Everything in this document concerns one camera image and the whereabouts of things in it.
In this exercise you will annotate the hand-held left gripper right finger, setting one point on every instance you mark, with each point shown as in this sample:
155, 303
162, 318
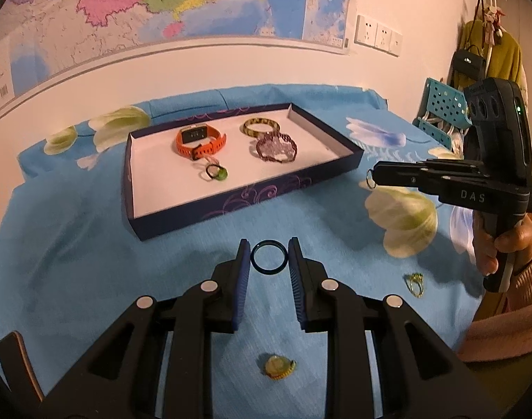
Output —
296, 283

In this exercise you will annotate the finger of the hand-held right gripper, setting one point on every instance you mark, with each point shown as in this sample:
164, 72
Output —
401, 174
458, 163

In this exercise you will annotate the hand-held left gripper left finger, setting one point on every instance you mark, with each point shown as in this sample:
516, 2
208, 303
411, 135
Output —
242, 283

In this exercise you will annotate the dark blue shallow box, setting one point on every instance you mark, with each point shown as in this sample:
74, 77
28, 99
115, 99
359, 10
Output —
169, 196

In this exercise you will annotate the orange smartwatch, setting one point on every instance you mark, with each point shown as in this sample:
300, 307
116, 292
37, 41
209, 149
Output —
180, 144

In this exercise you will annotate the tortoiseshell bangle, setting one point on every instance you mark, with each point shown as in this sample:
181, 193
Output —
247, 128

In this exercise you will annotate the person's right forearm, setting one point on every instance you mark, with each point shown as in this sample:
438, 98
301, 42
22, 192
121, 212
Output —
510, 318

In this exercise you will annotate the person's right hand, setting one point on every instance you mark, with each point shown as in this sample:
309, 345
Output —
510, 242

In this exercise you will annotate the teal perforated rack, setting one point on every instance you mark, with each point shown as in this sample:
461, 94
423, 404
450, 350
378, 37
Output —
440, 100

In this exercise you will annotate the black handbag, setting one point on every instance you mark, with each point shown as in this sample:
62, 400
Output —
469, 65

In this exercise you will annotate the yellow-green coat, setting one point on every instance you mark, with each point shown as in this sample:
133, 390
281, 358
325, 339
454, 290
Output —
508, 56

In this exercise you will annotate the white coat stand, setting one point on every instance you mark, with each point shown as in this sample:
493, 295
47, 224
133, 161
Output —
493, 17

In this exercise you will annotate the blue floral cloth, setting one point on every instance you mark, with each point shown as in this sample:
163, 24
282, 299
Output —
95, 248

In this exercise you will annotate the wooden chair back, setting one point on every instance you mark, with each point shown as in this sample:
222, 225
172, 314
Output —
19, 366

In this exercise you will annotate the white wall switch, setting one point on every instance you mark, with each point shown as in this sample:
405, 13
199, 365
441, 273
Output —
396, 42

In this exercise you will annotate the white wall socket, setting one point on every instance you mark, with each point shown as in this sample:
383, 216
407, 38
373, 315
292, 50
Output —
383, 36
365, 30

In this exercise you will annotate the colourful wall map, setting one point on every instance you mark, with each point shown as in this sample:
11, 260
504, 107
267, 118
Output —
161, 4

